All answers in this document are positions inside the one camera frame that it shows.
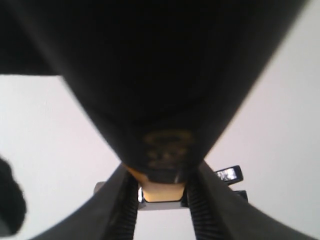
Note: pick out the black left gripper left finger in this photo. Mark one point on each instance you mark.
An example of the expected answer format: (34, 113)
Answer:
(110, 214)

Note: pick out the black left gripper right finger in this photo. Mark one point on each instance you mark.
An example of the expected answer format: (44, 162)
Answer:
(218, 213)

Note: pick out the yellow black claw hammer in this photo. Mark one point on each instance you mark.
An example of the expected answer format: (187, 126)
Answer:
(160, 79)

